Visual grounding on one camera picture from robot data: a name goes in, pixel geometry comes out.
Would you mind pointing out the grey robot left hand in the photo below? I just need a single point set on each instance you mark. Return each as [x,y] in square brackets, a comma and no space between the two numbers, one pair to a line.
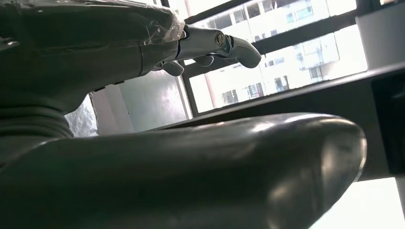
[95,41]

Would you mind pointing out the grey plastic parcel bag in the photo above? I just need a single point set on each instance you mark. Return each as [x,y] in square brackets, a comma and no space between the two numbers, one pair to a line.
[82,121]

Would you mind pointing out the black inbound scanner machine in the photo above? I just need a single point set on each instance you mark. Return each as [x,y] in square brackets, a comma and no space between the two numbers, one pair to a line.
[316,101]

